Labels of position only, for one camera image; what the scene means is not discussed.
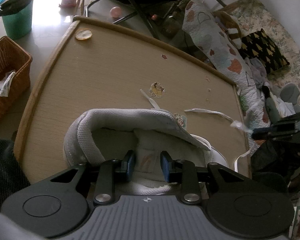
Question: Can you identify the wicker basket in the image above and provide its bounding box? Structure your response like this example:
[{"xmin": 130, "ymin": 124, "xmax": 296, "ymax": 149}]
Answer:
[{"xmin": 0, "ymin": 36, "xmax": 33, "ymax": 130}]

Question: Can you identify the white sneaker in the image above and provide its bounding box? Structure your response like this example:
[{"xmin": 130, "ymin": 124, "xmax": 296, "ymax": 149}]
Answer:
[{"xmin": 62, "ymin": 108, "xmax": 230, "ymax": 195}]

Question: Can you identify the pale lilac cloth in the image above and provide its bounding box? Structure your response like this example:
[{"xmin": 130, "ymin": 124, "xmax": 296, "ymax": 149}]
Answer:
[{"xmin": 247, "ymin": 57, "xmax": 268, "ymax": 88}]

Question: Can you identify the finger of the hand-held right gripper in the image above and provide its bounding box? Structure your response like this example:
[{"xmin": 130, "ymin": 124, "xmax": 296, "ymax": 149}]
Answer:
[{"xmin": 251, "ymin": 125, "xmax": 297, "ymax": 140}]

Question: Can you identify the patchwork quilt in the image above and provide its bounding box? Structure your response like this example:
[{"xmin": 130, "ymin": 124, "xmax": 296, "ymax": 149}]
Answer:
[{"xmin": 182, "ymin": 0, "xmax": 273, "ymax": 133}]

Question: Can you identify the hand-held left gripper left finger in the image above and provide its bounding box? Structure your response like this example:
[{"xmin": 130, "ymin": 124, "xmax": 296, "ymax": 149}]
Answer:
[{"xmin": 50, "ymin": 151, "xmax": 136, "ymax": 204}]

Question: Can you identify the white shoelace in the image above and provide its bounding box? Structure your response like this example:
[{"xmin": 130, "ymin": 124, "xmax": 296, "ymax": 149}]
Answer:
[{"xmin": 139, "ymin": 89, "xmax": 253, "ymax": 173}]

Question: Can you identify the yellow cartoon sticker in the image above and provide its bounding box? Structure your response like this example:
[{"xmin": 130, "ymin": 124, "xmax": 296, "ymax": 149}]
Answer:
[{"xmin": 149, "ymin": 82, "xmax": 165, "ymax": 98}]

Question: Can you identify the grey slipper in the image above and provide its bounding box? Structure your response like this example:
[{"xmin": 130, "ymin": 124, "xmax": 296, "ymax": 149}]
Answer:
[{"xmin": 280, "ymin": 82, "xmax": 300, "ymax": 105}]

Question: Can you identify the crumpled paper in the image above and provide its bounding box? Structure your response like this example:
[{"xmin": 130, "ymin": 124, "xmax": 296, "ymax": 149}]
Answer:
[{"xmin": 0, "ymin": 71, "xmax": 17, "ymax": 98}]

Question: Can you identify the green trash bin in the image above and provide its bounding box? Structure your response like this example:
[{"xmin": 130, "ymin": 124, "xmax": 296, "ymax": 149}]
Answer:
[{"xmin": 1, "ymin": 0, "xmax": 33, "ymax": 40}]

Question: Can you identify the black gold tree pillow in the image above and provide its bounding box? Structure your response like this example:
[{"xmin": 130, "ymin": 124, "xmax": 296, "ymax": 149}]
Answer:
[{"xmin": 240, "ymin": 28, "xmax": 290, "ymax": 74}]

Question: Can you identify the round tan disc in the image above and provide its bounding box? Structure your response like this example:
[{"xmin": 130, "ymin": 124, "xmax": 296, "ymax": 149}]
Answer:
[{"xmin": 74, "ymin": 28, "xmax": 92, "ymax": 41}]

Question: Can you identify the pink ball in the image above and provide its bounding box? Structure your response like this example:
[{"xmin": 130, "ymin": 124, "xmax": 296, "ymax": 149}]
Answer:
[{"xmin": 110, "ymin": 6, "xmax": 122, "ymax": 18}]

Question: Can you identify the black trash bag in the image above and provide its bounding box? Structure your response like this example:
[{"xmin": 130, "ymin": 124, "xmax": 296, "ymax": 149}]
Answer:
[{"xmin": 0, "ymin": 0, "xmax": 39, "ymax": 17}]

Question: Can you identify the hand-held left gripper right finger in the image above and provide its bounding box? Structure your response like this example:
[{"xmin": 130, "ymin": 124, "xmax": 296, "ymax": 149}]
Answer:
[{"xmin": 160, "ymin": 151, "xmax": 253, "ymax": 205}]

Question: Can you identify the cartoon boy sticker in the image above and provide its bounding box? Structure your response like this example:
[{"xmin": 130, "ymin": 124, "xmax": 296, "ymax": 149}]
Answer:
[{"xmin": 174, "ymin": 112, "xmax": 188, "ymax": 129}]

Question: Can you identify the brown glass jar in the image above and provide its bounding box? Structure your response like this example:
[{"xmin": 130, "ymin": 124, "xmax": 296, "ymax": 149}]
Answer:
[{"xmin": 162, "ymin": 15, "xmax": 183, "ymax": 37}]

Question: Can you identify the floral sofa cover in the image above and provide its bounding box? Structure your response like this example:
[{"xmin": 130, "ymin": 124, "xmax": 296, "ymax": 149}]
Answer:
[{"xmin": 212, "ymin": 0, "xmax": 300, "ymax": 100}]

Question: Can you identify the person's dark ribbed clothing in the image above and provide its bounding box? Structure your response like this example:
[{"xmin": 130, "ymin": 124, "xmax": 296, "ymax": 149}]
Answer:
[{"xmin": 0, "ymin": 136, "xmax": 30, "ymax": 210}]

